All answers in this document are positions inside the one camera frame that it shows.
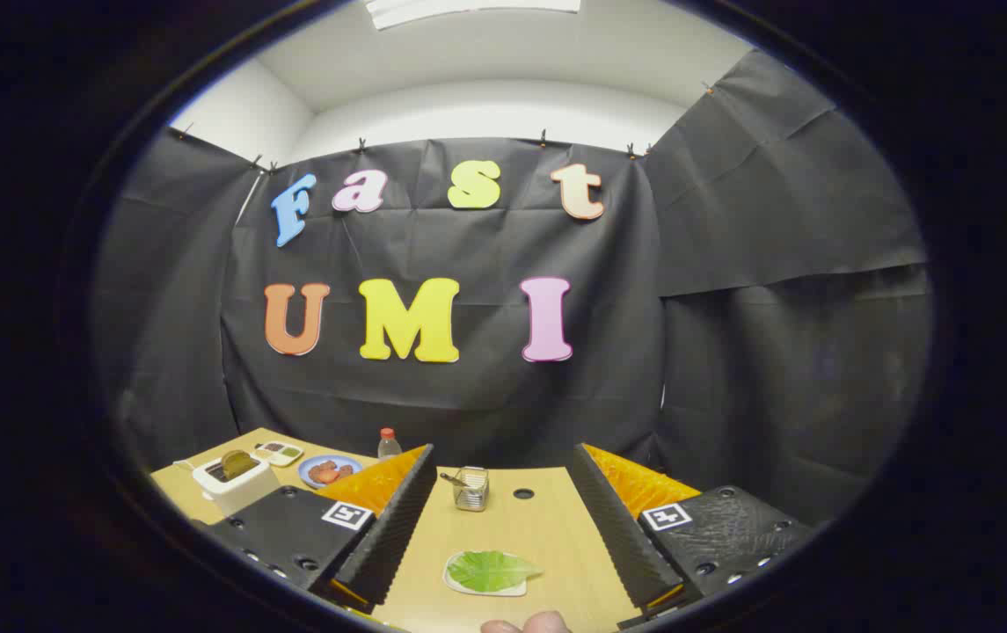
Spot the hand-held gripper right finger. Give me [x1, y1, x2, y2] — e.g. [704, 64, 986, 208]
[572, 442, 814, 630]

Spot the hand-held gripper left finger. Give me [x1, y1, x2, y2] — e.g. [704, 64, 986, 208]
[202, 444, 438, 615]

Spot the green lettuce leaf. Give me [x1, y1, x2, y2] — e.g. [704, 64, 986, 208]
[447, 550, 544, 593]

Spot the white square plate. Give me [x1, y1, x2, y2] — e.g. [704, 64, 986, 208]
[442, 551, 530, 598]

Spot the blue round plate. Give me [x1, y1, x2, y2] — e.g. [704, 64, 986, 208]
[298, 455, 364, 490]

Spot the white seasoning tray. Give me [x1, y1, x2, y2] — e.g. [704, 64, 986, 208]
[254, 441, 303, 468]

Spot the white toaster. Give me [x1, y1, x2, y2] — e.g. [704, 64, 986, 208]
[193, 453, 281, 517]

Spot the wire mesh utensil holder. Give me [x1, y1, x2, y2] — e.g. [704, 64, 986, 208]
[453, 466, 491, 513]

